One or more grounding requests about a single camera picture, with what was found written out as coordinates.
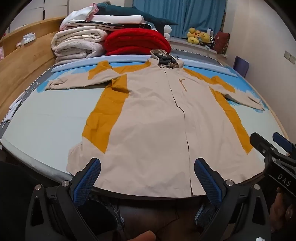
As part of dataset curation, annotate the white fleece folded blanket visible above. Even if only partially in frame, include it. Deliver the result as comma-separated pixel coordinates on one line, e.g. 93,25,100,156
54,39,104,66

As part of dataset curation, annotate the white and pink cloth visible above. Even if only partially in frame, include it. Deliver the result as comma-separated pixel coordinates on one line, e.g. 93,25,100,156
60,3,99,30

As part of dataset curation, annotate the person's right hand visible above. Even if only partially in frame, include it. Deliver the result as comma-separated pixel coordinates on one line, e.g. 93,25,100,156
269,188,296,232

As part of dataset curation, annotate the white folded duvet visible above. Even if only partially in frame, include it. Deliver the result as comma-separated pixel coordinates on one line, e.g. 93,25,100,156
92,14,145,25

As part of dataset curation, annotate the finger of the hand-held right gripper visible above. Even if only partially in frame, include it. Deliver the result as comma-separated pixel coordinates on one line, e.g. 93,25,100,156
272,132,296,156
250,132,277,164

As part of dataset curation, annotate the tissue packet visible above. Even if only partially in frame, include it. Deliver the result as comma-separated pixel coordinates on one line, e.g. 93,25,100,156
22,33,36,44

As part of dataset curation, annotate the blue curtain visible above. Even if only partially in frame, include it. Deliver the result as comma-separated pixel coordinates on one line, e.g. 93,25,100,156
133,0,226,38

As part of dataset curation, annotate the person's shoe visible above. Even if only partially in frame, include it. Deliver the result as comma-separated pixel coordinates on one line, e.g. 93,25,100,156
91,195,126,230
194,203,218,226

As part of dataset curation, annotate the beige folded blanket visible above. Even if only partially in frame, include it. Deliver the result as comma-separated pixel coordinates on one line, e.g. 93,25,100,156
51,25,109,50

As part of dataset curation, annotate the red folded blanket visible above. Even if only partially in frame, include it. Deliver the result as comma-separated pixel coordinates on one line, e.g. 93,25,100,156
104,29,171,56

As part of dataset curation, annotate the dark striped folded cloth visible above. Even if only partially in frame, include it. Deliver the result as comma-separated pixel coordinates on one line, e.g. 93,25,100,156
76,20,153,31

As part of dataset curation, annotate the wall switch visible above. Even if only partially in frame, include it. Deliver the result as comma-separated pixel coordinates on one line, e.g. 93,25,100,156
284,50,296,65

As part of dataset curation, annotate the beige and mustard hooded jacket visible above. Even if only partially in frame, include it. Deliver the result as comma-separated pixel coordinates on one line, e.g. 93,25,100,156
45,49,269,198

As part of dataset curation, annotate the purple bag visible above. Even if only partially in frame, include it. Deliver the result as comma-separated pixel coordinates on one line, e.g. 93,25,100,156
233,56,250,78

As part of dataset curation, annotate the dark red cushion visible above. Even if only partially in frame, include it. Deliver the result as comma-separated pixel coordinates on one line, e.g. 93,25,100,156
213,31,231,55

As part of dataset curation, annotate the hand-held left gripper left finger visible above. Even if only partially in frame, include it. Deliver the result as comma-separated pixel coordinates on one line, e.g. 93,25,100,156
25,158,102,241

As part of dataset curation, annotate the yellow plush toy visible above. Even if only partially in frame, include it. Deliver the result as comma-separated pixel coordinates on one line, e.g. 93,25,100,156
187,27,201,44
199,31,212,46

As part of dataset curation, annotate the wooden bed headboard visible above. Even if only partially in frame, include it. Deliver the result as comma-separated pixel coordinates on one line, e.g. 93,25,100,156
0,16,68,122

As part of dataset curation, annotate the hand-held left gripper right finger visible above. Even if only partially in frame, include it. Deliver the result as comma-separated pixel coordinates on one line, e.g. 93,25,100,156
194,158,272,241

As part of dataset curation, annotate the white cord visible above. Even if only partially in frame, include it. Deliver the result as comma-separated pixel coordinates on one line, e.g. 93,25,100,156
0,82,40,127

